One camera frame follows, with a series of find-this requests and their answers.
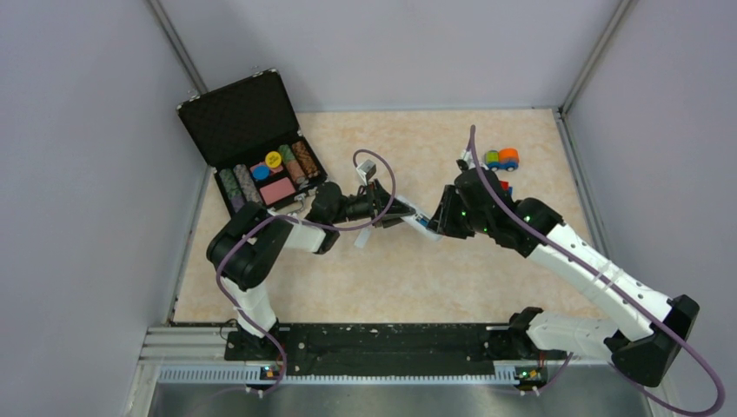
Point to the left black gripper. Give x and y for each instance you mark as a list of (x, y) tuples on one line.
[(380, 196)]

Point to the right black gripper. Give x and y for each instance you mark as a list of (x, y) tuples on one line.
[(442, 222)]

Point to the white remote control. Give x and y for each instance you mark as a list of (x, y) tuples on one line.
[(413, 223)]

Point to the white battery cover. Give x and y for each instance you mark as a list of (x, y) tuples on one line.
[(363, 237)]

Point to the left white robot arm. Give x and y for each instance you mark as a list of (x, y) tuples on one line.
[(246, 249)]

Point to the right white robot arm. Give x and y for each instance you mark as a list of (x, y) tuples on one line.
[(639, 331)]

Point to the lego brick truck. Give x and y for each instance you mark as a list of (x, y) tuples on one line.
[(507, 188)]

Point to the orange blue toy car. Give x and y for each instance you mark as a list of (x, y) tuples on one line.
[(505, 159)]

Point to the green pink chip stack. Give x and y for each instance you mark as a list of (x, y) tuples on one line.
[(292, 165)]

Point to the brown poker chip stack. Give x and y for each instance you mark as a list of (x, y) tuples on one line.
[(305, 158)]

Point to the pink card deck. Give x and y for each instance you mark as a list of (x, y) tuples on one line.
[(277, 191)]

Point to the yellow poker chip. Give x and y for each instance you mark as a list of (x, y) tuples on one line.
[(273, 160)]

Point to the blue poker chip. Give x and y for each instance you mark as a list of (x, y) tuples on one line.
[(260, 172)]

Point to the purple grey chip stack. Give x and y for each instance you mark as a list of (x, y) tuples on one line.
[(247, 185)]

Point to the green poker chip stack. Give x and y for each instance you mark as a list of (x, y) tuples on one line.
[(232, 188)]

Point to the black poker chip case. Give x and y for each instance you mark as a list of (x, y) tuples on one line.
[(241, 123)]

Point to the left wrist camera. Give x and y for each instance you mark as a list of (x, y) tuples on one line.
[(366, 171)]

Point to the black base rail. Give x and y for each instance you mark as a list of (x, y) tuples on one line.
[(388, 350)]

